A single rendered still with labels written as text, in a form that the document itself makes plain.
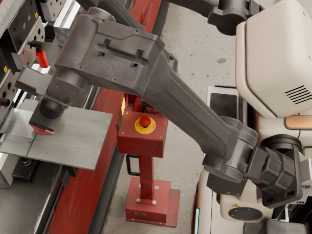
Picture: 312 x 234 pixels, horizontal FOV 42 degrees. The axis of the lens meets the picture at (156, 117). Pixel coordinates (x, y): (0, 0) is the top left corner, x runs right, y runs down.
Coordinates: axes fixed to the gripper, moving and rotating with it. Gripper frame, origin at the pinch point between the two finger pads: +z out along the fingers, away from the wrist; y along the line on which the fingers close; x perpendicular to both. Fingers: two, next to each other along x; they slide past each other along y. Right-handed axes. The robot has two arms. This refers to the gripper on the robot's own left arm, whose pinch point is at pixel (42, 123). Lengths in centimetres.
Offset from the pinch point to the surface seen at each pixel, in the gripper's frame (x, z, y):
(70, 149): 9.2, -3.4, 5.4
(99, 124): 13.7, -5.6, -4.0
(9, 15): -18.1, -20.8, -11.6
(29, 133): -1.9, 2.1, 3.0
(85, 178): 22.4, 34.5, -5.4
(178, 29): 57, 85, -155
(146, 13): 23, 39, -101
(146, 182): 52, 53, -23
